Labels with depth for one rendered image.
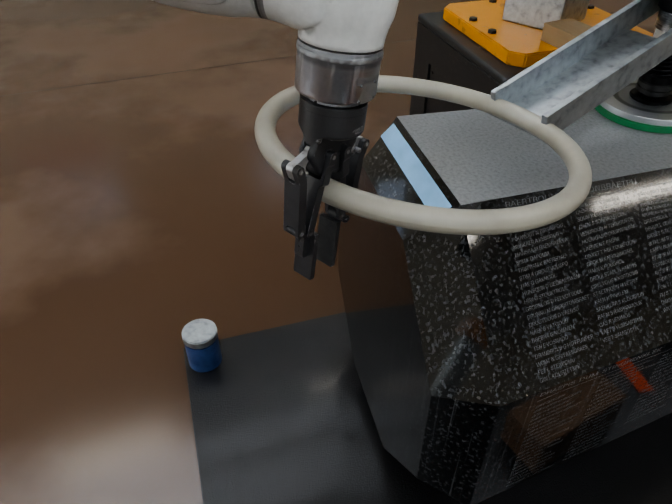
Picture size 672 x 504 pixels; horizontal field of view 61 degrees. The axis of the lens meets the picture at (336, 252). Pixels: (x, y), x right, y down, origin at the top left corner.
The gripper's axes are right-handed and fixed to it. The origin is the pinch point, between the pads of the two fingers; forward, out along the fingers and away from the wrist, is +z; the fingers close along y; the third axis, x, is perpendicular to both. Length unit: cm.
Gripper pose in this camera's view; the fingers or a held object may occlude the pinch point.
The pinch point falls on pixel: (316, 247)
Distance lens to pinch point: 73.8
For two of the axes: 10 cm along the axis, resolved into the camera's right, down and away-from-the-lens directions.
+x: -7.7, -4.4, 4.7
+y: 6.3, -3.8, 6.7
